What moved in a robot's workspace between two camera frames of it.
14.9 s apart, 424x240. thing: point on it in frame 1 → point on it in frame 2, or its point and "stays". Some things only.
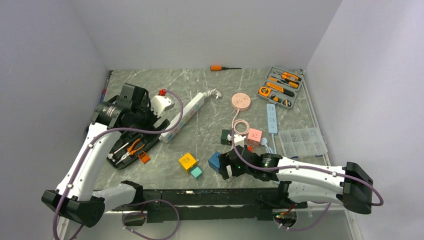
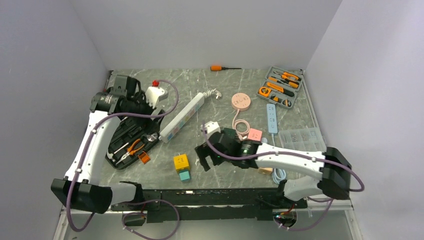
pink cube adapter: x=254 y=137 stays
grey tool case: x=280 y=87 stays
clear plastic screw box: x=303 y=142 stays
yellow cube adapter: x=187 y=161 → x=181 y=162
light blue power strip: x=272 y=122 stays
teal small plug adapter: x=196 y=172 → x=184 y=175
